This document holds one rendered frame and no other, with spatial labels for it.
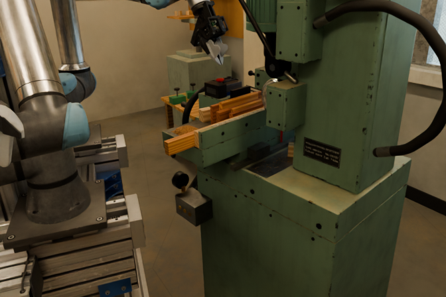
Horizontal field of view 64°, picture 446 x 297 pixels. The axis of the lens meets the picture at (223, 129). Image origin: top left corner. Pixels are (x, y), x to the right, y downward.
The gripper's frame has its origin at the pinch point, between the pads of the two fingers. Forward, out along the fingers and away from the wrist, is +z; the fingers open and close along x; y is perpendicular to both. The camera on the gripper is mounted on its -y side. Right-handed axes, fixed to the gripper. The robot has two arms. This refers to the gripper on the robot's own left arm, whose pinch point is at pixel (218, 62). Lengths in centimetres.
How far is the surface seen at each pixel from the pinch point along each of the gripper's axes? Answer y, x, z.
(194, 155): 5.3, -26.6, 27.4
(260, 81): 10.8, 5.0, 12.2
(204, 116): -3.3, -11.7, 16.4
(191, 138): 8.3, -27.5, 22.6
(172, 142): 8.7, -33.9, 21.9
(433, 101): 4, 140, 49
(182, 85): -185, 109, -36
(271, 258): 5, -14, 66
